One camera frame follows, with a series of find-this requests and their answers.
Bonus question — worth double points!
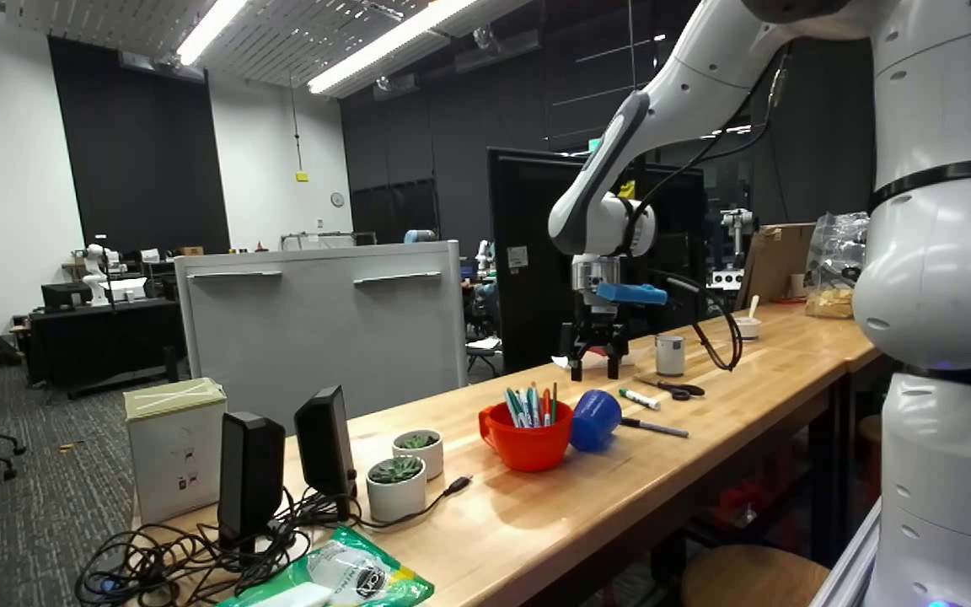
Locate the grey metal can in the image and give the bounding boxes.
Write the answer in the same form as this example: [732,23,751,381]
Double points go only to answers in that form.
[654,331,690,381]

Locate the black speaker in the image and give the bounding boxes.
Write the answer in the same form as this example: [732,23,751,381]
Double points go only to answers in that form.
[294,383,362,508]
[217,407,291,557]

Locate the tangled black cables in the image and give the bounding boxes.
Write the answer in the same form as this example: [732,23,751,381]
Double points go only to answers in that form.
[74,473,475,607]

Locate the grey cabinet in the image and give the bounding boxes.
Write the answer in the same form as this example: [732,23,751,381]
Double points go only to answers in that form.
[170,237,467,431]

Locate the clear plastic jar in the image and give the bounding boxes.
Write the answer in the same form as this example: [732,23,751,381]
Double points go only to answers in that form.
[802,211,869,322]

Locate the black desk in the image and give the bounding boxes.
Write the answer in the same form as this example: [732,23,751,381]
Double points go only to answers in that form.
[28,296,186,391]

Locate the black scissors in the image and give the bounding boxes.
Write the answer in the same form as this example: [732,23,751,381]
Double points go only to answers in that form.
[629,375,709,404]

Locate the ceiling light strip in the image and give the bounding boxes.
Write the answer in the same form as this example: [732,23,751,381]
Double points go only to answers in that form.
[174,0,249,68]
[306,0,477,99]

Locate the white cup with spoon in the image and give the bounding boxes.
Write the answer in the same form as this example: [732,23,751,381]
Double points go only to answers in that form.
[732,293,766,345]

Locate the green wipes packet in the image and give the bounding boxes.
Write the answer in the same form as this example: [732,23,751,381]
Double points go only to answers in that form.
[212,521,439,607]

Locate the blue plastic cup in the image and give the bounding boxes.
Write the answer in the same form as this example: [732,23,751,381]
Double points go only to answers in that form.
[567,389,623,454]

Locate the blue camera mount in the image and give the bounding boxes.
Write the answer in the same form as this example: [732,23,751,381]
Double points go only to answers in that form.
[591,279,669,313]

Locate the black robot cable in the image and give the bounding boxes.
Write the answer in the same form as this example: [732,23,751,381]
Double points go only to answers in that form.
[663,55,784,375]

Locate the bundle of pens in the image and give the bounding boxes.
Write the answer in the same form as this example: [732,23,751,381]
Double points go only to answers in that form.
[502,381,563,431]

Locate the white marker green cap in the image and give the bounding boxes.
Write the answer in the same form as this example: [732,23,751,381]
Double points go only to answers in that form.
[617,383,663,410]

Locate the red bowl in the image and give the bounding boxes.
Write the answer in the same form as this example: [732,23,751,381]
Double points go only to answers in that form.
[475,399,576,474]

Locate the black marker pen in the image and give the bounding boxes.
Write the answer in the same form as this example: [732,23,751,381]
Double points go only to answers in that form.
[617,413,690,441]

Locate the round wooden stool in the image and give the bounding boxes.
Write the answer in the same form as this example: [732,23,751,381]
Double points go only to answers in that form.
[680,543,831,607]

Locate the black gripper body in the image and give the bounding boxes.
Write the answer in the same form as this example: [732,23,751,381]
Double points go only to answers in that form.
[558,303,629,352]

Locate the brown cardboard box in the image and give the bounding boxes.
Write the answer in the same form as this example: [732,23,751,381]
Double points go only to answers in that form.
[740,219,814,303]

